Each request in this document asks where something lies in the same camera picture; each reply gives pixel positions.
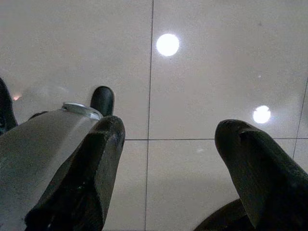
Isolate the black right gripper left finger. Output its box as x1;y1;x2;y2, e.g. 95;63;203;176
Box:
24;115;126;231

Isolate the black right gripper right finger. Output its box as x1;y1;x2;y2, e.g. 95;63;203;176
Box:
214;119;308;231

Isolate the silver robot leg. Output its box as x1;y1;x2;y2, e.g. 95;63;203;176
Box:
0;102;104;231

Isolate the black robot foot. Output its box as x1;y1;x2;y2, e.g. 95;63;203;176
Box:
90;86;115;117

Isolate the black robot leg part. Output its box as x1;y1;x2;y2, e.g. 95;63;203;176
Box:
0;77;19;136

